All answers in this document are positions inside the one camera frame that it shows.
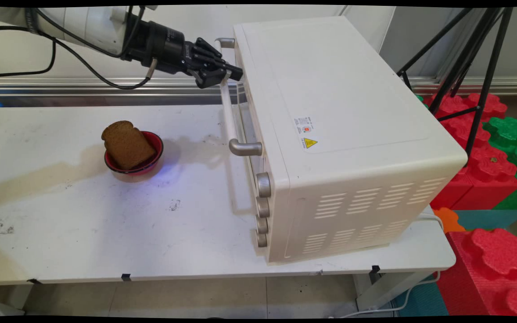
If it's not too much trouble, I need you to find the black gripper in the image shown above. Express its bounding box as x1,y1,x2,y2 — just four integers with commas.
124,20,244,89

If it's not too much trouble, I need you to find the oven door with silver handle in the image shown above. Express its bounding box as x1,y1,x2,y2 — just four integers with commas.
215,38,266,176

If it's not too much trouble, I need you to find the red bowl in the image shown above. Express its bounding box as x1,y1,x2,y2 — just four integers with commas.
104,131,165,175

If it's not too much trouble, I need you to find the white label sticker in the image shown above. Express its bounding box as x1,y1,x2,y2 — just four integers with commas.
294,117,315,135

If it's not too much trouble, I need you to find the brown bread slice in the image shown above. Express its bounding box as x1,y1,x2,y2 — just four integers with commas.
101,120,157,170

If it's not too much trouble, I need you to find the large silver oven knob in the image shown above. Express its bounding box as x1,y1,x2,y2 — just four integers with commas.
256,172,272,198

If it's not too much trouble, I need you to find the white toaster oven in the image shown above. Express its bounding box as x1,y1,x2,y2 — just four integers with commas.
215,17,469,263

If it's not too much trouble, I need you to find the black tripod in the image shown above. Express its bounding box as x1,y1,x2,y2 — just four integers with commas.
396,7,514,156

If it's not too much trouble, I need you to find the white table leg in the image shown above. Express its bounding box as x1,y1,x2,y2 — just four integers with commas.
353,269,435,313

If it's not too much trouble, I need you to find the orange foam piece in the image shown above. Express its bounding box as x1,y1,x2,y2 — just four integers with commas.
433,207,466,234

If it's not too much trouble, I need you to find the green foam block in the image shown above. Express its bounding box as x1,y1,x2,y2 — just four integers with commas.
482,117,517,211

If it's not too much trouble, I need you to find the teal foam mat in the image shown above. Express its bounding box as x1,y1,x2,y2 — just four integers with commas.
454,209,517,231

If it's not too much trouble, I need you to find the large red foam block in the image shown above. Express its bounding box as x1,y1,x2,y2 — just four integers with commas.
436,228,517,317

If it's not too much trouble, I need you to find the black cable with silver plug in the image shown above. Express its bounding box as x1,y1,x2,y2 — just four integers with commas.
29,9,158,91

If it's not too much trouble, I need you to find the aluminium rail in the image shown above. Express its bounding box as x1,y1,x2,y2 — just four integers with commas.
0,75,517,107

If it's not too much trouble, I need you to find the white power cable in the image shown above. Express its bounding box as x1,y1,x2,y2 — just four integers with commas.
328,212,446,319

